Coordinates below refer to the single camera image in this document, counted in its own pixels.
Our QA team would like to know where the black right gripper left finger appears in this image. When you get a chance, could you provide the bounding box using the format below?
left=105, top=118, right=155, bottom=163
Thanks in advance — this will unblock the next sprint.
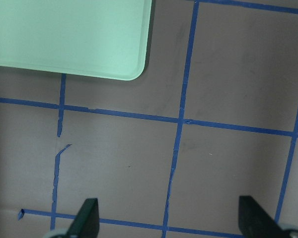
left=66, top=198, right=100, bottom=238

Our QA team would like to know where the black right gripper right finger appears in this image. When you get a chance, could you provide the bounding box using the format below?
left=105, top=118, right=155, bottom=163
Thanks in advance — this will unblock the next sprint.
left=238, top=196, right=282, bottom=238

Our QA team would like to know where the mint green tray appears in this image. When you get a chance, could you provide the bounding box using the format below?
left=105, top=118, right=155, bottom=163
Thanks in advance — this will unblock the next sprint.
left=0, top=0, right=152, bottom=81

